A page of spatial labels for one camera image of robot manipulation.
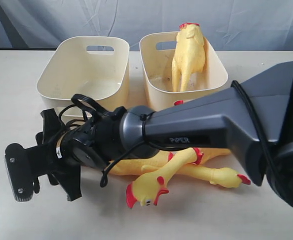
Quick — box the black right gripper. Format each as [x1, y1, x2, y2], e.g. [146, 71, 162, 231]
[25, 108, 107, 202]

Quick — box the yellow rubber chicken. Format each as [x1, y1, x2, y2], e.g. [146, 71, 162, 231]
[125, 146, 232, 210]

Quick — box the yellow rubber chicken underneath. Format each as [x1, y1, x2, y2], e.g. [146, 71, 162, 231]
[109, 148, 251, 188]

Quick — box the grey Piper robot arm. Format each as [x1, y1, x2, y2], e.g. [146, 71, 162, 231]
[16, 61, 293, 207]

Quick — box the headless yellow rubber chicken body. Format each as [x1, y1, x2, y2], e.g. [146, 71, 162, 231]
[171, 22, 206, 93]

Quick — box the cream bin marked O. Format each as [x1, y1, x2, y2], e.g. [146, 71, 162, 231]
[36, 36, 130, 113]

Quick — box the cream bin marked X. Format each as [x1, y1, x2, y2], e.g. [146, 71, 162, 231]
[139, 31, 228, 111]

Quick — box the blue backdrop cloth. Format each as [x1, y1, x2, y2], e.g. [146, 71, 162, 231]
[0, 0, 293, 51]

